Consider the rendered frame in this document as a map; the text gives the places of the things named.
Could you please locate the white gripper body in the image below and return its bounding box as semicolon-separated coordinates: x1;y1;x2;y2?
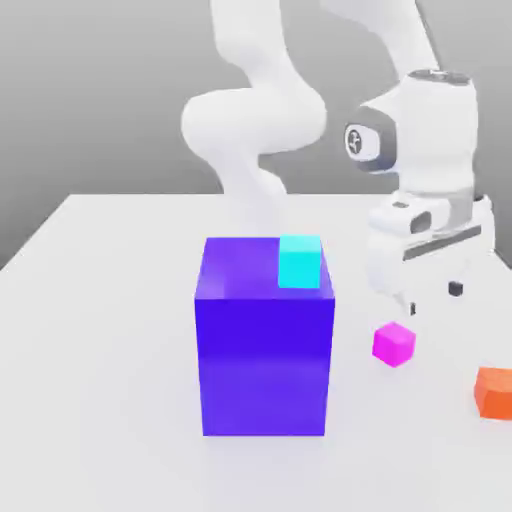
365;194;498;301

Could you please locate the small magenta cube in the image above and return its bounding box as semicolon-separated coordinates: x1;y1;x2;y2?
371;320;417;369

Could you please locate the small orange cube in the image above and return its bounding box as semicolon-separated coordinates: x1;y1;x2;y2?
473;366;512;422

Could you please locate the small cyan cube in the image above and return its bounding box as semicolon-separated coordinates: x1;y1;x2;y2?
277;234;323;290

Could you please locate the large purple box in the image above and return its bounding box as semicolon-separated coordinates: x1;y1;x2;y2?
194;236;336;438

